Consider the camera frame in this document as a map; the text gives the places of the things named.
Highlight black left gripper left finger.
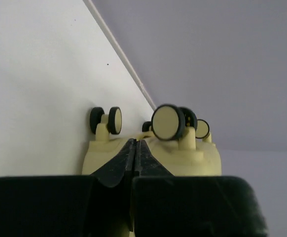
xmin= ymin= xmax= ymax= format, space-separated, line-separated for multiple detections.
xmin=0 ymin=139 xmax=136 ymax=237

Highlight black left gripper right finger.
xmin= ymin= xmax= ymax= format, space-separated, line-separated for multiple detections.
xmin=132 ymin=141 xmax=269 ymax=237

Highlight yellow hard-shell suitcase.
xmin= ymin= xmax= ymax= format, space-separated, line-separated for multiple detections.
xmin=82 ymin=104 xmax=221 ymax=176

